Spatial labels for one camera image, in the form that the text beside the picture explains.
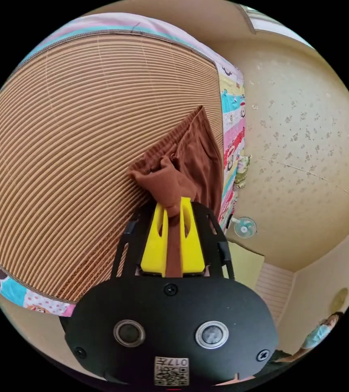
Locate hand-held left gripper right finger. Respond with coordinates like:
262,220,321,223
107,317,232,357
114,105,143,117
179,197,206,273

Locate white electric fan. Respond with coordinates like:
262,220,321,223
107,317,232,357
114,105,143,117
227,216,258,239

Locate pillow with floral print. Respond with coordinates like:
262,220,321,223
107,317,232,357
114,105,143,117
234,154,252,191

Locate bed with woven mat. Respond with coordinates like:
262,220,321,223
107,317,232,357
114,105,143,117
0,12,248,318

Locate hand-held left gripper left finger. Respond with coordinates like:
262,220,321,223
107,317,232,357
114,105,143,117
140,203,169,274

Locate brown pants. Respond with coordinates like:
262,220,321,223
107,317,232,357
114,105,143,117
127,105,224,278

